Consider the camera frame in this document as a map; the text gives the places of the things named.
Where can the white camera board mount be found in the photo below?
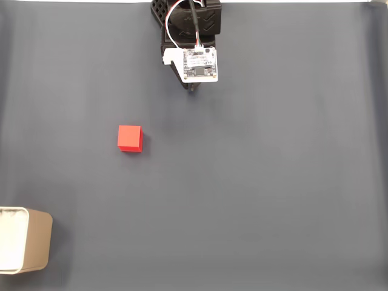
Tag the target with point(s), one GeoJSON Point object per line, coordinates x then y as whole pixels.
{"type": "Point", "coordinates": [200, 65]}

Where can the beige box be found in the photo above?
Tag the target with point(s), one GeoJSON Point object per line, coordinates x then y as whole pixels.
{"type": "Point", "coordinates": [33, 242]}

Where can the red cube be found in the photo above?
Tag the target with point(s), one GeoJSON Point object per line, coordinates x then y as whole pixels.
{"type": "Point", "coordinates": [130, 138]}

